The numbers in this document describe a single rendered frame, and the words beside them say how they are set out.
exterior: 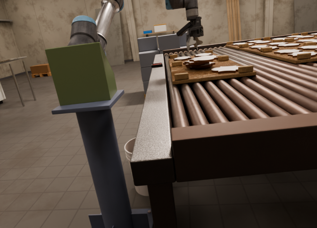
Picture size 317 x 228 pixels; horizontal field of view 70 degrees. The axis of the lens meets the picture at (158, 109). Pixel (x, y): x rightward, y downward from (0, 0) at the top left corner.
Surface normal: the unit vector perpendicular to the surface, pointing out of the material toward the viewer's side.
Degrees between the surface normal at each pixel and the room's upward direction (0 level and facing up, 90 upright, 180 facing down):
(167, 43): 90
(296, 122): 0
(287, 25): 90
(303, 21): 79
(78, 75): 90
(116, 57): 74
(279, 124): 0
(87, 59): 90
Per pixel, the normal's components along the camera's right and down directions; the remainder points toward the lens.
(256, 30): -0.09, 0.33
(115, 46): -0.12, 0.07
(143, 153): -0.12, -0.94
